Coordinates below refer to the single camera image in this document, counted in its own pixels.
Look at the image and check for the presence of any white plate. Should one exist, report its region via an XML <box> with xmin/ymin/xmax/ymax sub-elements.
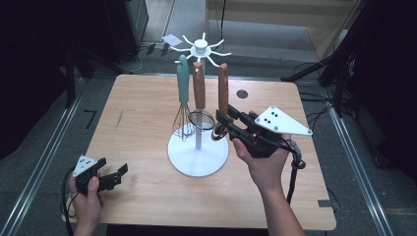
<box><xmin>167</xmin><ymin>31</ymin><xmax>232</xmax><ymax>178</ymax></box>

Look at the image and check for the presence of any wooden-handled metal strainer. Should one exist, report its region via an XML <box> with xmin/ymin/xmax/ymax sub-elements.
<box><xmin>187</xmin><ymin>61</ymin><xmax>216</xmax><ymax>133</ymax></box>

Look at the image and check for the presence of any black hanging cable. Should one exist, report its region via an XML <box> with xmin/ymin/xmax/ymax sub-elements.
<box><xmin>218</xmin><ymin>0</ymin><xmax>228</xmax><ymax>43</ymax></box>

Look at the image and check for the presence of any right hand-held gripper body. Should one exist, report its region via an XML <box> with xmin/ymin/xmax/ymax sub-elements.
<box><xmin>242</xmin><ymin>104</ymin><xmax>314</xmax><ymax>159</ymax></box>

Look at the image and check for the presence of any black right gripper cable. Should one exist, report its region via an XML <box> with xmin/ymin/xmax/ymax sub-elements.
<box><xmin>278</xmin><ymin>137</ymin><xmax>308</xmax><ymax>206</ymax></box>

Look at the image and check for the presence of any person's left hand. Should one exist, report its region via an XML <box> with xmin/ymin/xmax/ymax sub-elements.
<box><xmin>68</xmin><ymin>176</ymin><xmax>103</xmax><ymax>227</ymax></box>

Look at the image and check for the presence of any metal floor rail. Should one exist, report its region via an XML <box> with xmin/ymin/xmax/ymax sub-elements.
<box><xmin>323</xmin><ymin>88</ymin><xmax>394</xmax><ymax>236</ymax></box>
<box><xmin>0</xmin><ymin>92</ymin><xmax>83</xmax><ymax>236</ymax></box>

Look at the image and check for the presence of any dark cabinet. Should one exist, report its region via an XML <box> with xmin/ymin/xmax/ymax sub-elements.
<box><xmin>104</xmin><ymin>0</ymin><xmax>150</xmax><ymax>63</ymax></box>

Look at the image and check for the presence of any dark stand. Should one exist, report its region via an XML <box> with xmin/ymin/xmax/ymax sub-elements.
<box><xmin>63</xmin><ymin>45</ymin><xmax>96</xmax><ymax>109</ymax></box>

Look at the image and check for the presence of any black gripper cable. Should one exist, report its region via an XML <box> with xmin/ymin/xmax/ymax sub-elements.
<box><xmin>278</xmin><ymin>137</ymin><xmax>308</xmax><ymax>206</ymax></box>
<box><xmin>60</xmin><ymin>166</ymin><xmax>78</xmax><ymax>236</ymax></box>

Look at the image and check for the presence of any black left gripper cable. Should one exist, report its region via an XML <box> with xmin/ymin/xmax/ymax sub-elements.
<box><xmin>60</xmin><ymin>166</ymin><xmax>78</xmax><ymax>236</ymax></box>

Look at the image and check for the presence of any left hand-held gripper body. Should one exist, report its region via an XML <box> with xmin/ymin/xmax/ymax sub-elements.
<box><xmin>72</xmin><ymin>154</ymin><xmax>101</xmax><ymax>198</ymax></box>

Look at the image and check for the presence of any wooden-handled metal egg separator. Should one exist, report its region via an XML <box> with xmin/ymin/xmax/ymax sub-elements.
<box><xmin>210</xmin><ymin>62</ymin><xmax>230</xmax><ymax>143</ymax></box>

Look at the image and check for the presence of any white paper sheet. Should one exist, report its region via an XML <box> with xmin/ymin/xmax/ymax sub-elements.
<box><xmin>160</xmin><ymin>33</ymin><xmax>184</xmax><ymax>47</ymax></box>

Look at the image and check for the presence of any teal-handled whisk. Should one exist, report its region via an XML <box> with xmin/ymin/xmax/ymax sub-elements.
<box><xmin>172</xmin><ymin>53</ymin><xmax>197</xmax><ymax>143</ymax></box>

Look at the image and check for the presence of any black metal stand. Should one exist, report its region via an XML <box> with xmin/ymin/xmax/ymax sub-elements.
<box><xmin>280</xmin><ymin>32</ymin><xmax>362</xmax><ymax>119</ymax></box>

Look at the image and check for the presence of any person's right hand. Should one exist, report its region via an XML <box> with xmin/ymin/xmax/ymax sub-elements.
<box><xmin>231</xmin><ymin>139</ymin><xmax>293</xmax><ymax>195</ymax></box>

